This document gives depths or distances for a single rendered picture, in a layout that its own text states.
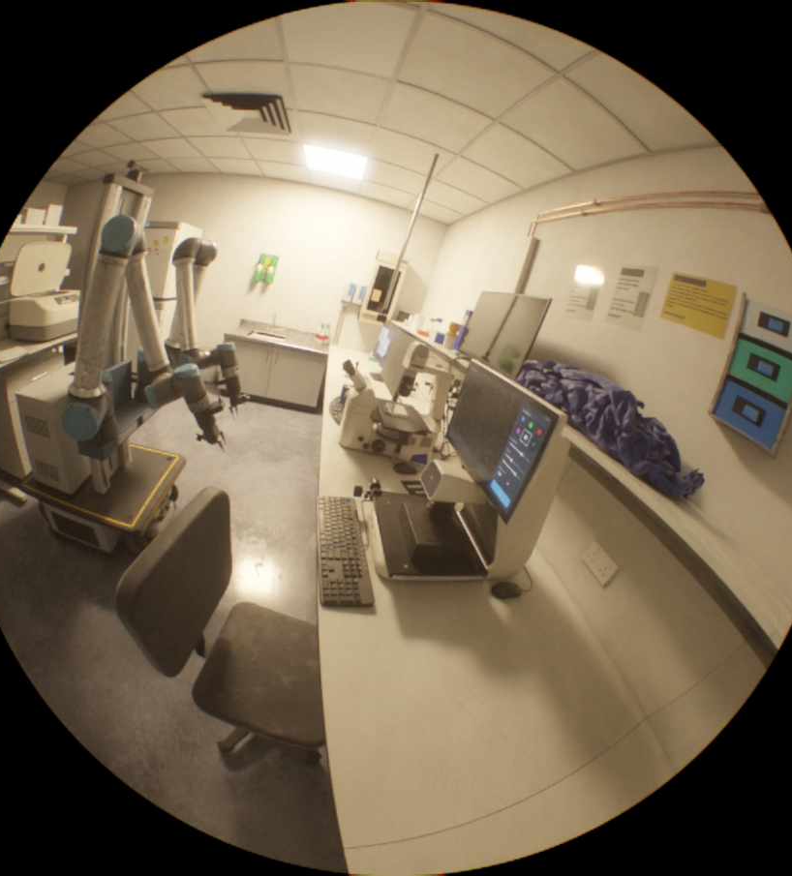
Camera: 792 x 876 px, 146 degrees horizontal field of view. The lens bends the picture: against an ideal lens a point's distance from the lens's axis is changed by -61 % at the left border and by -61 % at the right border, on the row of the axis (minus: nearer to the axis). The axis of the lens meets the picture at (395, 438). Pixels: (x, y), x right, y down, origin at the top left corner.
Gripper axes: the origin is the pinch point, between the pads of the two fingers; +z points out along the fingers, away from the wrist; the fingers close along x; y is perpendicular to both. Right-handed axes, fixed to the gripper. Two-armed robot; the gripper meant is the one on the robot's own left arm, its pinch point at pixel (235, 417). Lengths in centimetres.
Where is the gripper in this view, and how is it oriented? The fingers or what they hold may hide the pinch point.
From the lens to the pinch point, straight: 161.1
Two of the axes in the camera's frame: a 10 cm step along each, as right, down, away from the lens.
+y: 9.9, -1.4, 0.3
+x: -0.7, -3.1, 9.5
